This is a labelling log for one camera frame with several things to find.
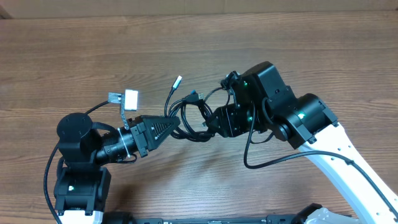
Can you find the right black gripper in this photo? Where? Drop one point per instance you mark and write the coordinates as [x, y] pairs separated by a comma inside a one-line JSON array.
[[231, 119]]

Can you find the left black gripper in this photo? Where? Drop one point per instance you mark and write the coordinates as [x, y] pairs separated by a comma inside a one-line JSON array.
[[141, 124]]

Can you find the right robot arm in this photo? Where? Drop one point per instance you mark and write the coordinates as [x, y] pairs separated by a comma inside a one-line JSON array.
[[263, 102]]

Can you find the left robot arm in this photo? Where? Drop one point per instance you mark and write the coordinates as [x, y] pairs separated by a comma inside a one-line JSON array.
[[86, 146]]

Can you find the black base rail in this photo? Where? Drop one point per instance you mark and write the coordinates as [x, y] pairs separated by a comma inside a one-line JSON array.
[[214, 220]]

